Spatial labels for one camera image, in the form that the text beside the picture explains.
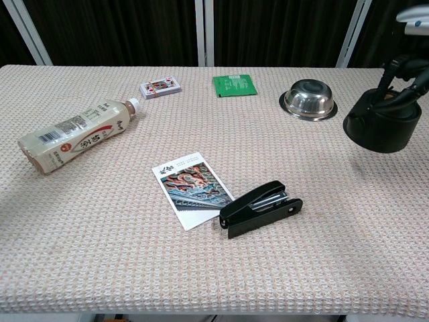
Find stainless steel bowl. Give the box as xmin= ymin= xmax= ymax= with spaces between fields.
xmin=279 ymin=78 xmax=338 ymax=121

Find beige waffle-weave tablecloth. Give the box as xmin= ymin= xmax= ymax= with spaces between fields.
xmin=0 ymin=64 xmax=429 ymax=318

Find green foil packet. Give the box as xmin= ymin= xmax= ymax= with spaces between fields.
xmin=212 ymin=74 xmax=258 ymax=99

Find white frame post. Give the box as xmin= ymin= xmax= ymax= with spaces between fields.
xmin=195 ymin=0 xmax=215 ymax=67
xmin=336 ymin=0 xmax=373 ymax=68
xmin=5 ymin=0 xmax=53 ymax=66

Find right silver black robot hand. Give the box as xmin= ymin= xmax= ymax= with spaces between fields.
xmin=373 ymin=3 xmax=429 ymax=111

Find milk tea plastic bottle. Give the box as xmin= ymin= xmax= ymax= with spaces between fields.
xmin=17 ymin=97 xmax=141 ymax=174

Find white picture postcard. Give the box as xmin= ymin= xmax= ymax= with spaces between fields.
xmin=151 ymin=151 xmax=235 ymax=231

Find black teapot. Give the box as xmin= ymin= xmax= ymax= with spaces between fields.
xmin=343 ymin=87 xmax=422 ymax=154

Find black pleated curtain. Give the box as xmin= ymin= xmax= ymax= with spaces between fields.
xmin=22 ymin=0 xmax=202 ymax=67
xmin=213 ymin=0 xmax=358 ymax=68
xmin=0 ymin=0 xmax=36 ymax=66
xmin=348 ymin=0 xmax=429 ymax=70

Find playing card deck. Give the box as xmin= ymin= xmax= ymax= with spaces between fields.
xmin=139 ymin=77 xmax=182 ymax=100

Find black stapler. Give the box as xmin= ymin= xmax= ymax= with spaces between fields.
xmin=219 ymin=180 xmax=304 ymax=239

